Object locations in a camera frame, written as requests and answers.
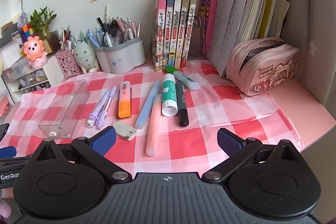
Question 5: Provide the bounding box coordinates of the pink lattice pen holder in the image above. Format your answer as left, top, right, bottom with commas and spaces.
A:
55, 49, 82, 77

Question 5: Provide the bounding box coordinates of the cluster of grey green pens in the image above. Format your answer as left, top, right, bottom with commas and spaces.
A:
79, 28, 91, 43

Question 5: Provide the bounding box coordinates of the pink scalloped holder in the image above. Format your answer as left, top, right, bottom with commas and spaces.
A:
226, 37, 301, 96

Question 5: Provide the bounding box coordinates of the white eraser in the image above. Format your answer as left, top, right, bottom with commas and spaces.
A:
112, 121, 137, 141

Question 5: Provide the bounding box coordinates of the pink flat box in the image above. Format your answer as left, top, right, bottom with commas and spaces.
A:
0, 95, 11, 119

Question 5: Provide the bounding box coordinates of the stack of papers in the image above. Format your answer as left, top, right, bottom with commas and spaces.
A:
206, 0, 291, 80

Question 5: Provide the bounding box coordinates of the white drawer organizer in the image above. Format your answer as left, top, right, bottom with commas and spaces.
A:
1, 56, 66, 94

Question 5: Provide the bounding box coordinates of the pale pink marker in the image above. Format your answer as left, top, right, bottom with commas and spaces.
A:
145, 94, 163, 157

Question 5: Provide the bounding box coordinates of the clear acrylic bookend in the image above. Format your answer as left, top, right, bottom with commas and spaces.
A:
188, 15, 210, 60

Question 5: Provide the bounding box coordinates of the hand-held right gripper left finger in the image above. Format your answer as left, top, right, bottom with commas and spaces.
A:
26, 126, 133, 185

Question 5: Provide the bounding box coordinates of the black marker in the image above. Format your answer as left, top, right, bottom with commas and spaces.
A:
175, 80, 189, 127

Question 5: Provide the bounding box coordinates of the pink abacus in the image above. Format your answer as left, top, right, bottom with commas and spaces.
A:
201, 0, 220, 56

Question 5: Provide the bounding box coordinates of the magnifying glass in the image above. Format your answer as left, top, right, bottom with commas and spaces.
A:
102, 27, 124, 46

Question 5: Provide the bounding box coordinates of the grey box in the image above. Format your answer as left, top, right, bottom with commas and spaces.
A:
0, 21, 21, 50

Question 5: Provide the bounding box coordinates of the light blue pen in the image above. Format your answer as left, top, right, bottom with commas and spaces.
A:
135, 80, 161, 129

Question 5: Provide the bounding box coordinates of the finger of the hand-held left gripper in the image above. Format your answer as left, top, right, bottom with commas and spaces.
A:
0, 123, 10, 142
0, 147, 17, 159

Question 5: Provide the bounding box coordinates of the cluster of blue black pens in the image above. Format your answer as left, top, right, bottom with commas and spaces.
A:
87, 5, 142, 48

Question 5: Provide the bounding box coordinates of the purple hanging sachet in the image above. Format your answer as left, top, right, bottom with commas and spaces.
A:
17, 0, 29, 28

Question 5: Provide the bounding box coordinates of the colourful puzzle cube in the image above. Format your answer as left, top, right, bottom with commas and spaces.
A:
20, 25, 33, 38

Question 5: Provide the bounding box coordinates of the cluster of red white pens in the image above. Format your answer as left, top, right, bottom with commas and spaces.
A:
60, 25, 78, 52

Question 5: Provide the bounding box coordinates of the orange highlighter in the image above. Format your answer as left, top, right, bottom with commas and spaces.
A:
116, 81, 132, 119

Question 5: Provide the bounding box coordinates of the green bamboo plant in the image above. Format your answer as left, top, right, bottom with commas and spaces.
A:
28, 6, 57, 35

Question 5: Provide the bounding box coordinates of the purple pen with figure cap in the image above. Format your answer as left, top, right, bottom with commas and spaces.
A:
86, 88, 112, 128

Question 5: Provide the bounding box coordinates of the green egg pen holder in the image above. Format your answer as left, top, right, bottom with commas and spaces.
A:
73, 40, 100, 73

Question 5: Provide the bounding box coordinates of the red white checkered tablecloth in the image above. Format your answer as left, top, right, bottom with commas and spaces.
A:
0, 59, 306, 182

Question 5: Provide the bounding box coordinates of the pink lion toy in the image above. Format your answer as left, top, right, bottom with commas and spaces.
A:
22, 35, 49, 70

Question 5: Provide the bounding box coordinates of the green cap highlighter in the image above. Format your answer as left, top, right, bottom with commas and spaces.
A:
165, 66, 200, 90

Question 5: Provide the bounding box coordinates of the white storage box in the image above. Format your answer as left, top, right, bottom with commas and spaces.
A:
0, 43, 27, 75

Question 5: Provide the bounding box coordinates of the comic book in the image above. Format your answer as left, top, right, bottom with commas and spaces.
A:
184, 0, 199, 67
178, 0, 191, 68
151, 0, 168, 72
169, 0, 183, 68
163, 0, 176, 68

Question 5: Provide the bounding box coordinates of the grey white pen holder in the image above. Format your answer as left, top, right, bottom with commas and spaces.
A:
94, 36, 146, 75

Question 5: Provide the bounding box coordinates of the green white glue stick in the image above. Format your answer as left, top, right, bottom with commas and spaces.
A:
161, 73, 178, 117

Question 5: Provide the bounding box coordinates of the clear plastic box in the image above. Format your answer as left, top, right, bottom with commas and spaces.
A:
38, 79, 91, 139

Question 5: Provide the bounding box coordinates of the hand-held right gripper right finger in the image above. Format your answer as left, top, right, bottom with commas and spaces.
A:
202, 128, 310, 185

